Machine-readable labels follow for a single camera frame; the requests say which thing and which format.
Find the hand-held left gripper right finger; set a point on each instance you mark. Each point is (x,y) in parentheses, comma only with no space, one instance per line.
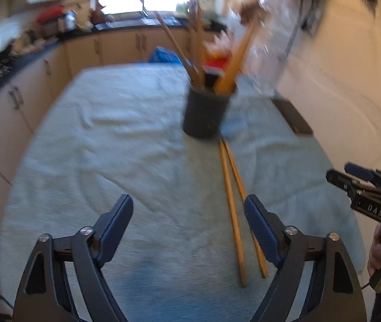
(261,231)

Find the beige kitchen cabinets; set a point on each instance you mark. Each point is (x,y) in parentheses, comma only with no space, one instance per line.
(83,53)

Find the long wooden chopstick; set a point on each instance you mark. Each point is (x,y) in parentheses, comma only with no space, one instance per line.
(240,181)
(232,208)

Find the group of wooden chopsticks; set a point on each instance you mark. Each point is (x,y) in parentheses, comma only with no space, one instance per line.
(230,70)

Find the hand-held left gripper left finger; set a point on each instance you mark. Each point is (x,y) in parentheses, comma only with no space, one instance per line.
(116,228)

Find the person's right hand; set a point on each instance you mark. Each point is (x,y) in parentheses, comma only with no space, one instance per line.
(376,255)

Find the dark flat block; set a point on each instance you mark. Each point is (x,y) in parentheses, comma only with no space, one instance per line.
(292,115)

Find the pink red plastic bag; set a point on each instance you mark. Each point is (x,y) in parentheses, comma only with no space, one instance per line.
(219,58)

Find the red kitchen bowl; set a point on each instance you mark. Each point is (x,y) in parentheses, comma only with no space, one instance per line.
(51,13)

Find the metal pot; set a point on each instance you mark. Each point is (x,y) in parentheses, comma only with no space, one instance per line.
(67,20)

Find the grey green towel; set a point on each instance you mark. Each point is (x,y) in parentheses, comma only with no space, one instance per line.
(109,147)

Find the blue plastic bag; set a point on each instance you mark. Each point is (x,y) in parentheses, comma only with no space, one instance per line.
(165,55)

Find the clear plastic bag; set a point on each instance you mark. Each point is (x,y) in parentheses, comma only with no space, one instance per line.
(271,47)

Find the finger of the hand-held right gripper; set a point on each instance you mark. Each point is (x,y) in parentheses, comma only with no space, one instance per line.
(360,171)
(339,179)

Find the black kitchen countertop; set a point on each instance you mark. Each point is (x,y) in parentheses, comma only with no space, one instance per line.
(26,58)

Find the black perforated utensil cup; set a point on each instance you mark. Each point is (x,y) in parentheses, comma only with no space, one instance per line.
(203,114)

